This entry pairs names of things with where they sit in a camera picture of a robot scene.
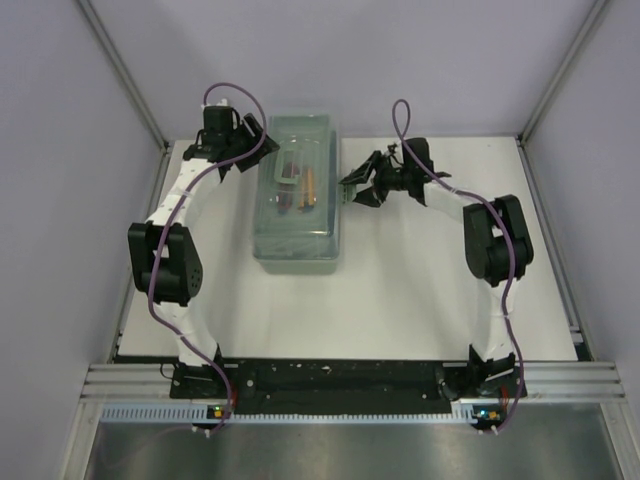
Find red handled pliers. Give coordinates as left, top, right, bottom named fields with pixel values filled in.
left=277, top=162, right=299, bottom=215

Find translucent green tool box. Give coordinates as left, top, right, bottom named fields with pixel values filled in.
left=252, top=113, right=342, bottom=275

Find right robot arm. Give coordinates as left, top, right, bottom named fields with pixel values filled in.
left=339, top=137, right=534, bottom=400

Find orange black utility knife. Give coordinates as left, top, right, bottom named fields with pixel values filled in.
left=298, top=167, right=317, bottom=212

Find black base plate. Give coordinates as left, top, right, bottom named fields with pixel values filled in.
left=170, top=357, right=519, bottom=415

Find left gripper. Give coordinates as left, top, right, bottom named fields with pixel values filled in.
left=227, top=115, right=280, bottom=174

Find aluminium frame rail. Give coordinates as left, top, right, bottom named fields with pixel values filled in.
left=81, top=359, right=625, bottom=403

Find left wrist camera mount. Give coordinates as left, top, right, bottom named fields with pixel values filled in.
left=200, top=97, right=234, bottom=112

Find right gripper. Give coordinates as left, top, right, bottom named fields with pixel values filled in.
left=339, top=152, right=411, bottom=208

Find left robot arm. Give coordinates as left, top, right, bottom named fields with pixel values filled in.
left=127, top=105, right=279, bottom=397

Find grey slotted cable duct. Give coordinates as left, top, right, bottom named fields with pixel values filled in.
left=100, top=403, right=478, bottom=426

